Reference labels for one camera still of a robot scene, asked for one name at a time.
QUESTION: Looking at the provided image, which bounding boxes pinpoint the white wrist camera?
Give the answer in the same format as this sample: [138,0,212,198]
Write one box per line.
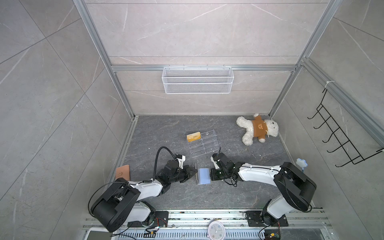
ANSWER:
[175,154,186,169]
[211,154,220,170]

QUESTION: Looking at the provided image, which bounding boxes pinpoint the clear acrylic organizer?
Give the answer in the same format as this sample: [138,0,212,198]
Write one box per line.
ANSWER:
[188,130,220,158]

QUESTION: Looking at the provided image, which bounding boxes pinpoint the white tablet device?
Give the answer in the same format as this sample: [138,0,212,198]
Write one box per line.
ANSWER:
[84,227,115,240]

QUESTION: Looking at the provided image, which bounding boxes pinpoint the orange credit card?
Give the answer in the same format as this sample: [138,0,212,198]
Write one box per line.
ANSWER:
[187,132,202,143]

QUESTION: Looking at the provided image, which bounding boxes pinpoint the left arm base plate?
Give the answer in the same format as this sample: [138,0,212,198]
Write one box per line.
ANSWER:
[126,211,169,228]

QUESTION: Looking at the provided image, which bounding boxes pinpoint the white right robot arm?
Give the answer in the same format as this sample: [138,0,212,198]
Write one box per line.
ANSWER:
[210,153,317,226]

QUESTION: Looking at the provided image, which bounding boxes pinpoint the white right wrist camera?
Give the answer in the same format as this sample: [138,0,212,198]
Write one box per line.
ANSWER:
[211,154,220,170]

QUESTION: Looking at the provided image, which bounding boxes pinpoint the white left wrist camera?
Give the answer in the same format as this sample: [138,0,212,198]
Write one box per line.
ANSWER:
[175,154,186,169]

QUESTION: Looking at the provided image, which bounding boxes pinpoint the black wire hook rack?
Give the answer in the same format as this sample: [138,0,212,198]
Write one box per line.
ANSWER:
[307,89,384,168]

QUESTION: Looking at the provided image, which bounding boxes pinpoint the white teddy bear brown sweater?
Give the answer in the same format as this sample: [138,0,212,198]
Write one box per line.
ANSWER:
[236,114,279,146]

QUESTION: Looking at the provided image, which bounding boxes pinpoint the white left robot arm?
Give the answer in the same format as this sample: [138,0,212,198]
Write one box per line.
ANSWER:
[89,159,198,233]

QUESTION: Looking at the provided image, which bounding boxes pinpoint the round white clock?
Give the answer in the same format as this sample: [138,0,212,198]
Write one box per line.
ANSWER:
[208,221,226,240]

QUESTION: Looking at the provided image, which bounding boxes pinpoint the brown leather pouch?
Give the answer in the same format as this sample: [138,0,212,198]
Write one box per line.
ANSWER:
[115,165,130,181]

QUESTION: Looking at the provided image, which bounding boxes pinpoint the aluminium frame post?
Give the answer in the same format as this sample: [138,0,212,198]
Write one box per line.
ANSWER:
[72,0,135,119]

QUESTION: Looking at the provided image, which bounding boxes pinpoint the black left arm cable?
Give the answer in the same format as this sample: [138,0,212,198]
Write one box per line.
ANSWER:
[152,146,176,181]

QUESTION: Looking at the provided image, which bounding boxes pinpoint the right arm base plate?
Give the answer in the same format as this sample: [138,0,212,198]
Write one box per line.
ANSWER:
[245,211,289,227]

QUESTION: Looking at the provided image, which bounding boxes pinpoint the white wire mesh basket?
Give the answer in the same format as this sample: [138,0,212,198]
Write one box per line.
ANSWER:
[162,67,235,94]

